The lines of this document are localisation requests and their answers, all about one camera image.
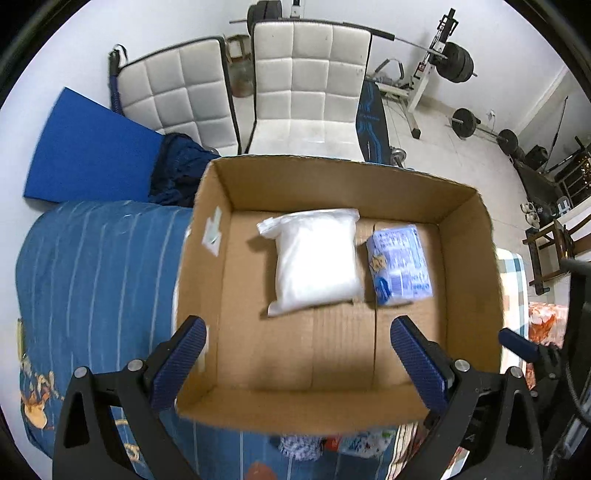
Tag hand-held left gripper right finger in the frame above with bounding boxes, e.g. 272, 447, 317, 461
390, 315, 546, 480

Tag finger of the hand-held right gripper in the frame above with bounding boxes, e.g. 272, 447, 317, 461
499, 328, 561, 384

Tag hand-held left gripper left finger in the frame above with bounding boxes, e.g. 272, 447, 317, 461
52, 315, 208, 480

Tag brown cardboard box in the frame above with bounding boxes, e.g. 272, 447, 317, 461
175, 154, 504, 435

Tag blue tissue packet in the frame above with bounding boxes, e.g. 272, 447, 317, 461
366, 223, 435, 306

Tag white plastic bag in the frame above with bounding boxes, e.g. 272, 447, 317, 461
256, 208, 365, 318

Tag orange white printed cloth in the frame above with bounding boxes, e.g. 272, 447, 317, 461
526, 301, 572, 348

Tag light blue checked pillow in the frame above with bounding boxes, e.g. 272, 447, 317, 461
496, 248, 530, 370

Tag striped beige cloth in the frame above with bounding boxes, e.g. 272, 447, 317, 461
382, 422, 431, 480

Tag brown wooden chair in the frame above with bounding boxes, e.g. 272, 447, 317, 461
523, 217, 579, 296

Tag blue striped printed blanket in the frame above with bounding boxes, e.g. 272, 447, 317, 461
15, 200, 419, 480

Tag pair of white shoes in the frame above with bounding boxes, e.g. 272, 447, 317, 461
520, 202, 542, 228

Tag blue white patterned cloth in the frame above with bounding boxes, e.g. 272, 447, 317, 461
278, 434, 322, 462

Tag dark blue cloth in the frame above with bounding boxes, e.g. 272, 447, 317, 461
148, 133, 223, 208

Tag short barbell with black plates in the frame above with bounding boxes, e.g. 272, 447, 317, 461
450, 107, 520, 156

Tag blue foam mat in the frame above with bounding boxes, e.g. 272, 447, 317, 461
24, 87, 166, 204

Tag blue black board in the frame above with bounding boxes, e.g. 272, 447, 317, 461
356, 80, 389, 164

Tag white quilted chair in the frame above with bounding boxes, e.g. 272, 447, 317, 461
111, 37, 242, 156
245, 21, 374, 162

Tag white weight bench rack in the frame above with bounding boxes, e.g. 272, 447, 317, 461
372, 9, 459, 140

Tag brown stool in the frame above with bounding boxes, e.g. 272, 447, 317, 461
225, 34, 254, 99

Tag blue black strap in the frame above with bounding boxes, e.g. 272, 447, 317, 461
108, 44, 129, 114

